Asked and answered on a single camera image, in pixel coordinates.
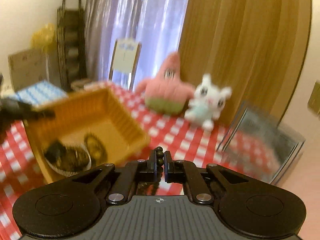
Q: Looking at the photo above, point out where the white bunny plush toy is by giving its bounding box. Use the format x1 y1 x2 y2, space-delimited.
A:
184 74 232 132

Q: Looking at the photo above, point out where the beige waste basket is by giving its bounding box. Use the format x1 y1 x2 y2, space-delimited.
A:
71 79 92 92

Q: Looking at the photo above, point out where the cream wooden chair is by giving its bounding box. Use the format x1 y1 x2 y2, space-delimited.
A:
108 38 142 90

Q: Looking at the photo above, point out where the brown wooden door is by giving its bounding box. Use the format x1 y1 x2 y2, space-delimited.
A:
179 0 311 124

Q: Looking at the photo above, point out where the yellow plastic tray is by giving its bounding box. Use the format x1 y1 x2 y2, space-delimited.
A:
24 88 150 183

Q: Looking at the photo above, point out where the glass sand picture frame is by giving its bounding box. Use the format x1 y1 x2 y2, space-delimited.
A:
217 101 305 185

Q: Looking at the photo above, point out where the gold wall socket left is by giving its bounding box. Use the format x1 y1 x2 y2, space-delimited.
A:
308 81 320 116

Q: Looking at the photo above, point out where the brown bead bracelet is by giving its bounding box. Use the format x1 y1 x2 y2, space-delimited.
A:
83 132 108 164

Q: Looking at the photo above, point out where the yellow plastic bag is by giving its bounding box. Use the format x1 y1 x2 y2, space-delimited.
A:
30 23 56 53

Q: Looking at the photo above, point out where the red white checkered tablecloth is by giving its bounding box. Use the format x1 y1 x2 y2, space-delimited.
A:
0 81 281 240

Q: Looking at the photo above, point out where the blue white checkered bedding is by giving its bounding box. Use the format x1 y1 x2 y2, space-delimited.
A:
11 81 67 106

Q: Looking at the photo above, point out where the cardboard box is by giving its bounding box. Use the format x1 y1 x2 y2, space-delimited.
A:
8 48 47 92

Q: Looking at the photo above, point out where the sheer lilac curtain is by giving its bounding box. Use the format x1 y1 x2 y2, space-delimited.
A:
85 0 188 86

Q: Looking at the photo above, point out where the pink starfish plush toy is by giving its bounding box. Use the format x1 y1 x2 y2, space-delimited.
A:
135 51 195 115

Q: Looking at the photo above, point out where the white pearl chain necklace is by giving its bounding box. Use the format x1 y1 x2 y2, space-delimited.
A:
46 144 93 177

